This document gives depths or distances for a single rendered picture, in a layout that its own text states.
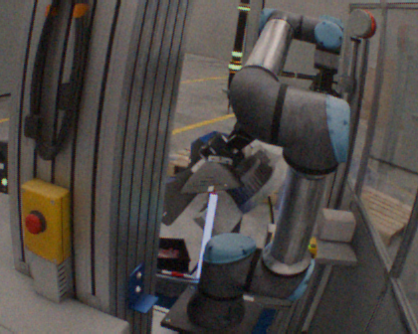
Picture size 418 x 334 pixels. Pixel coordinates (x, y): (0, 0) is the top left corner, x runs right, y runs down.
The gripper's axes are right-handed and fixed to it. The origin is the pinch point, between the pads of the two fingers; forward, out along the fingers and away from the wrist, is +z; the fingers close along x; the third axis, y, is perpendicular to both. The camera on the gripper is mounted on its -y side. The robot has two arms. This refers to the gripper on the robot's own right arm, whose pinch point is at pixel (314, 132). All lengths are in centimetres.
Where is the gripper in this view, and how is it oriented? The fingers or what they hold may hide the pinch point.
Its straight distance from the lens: 138.7
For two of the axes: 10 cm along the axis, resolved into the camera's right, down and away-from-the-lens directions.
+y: -0.7, 3.2, -9.5
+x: 9.9, 1.6, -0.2
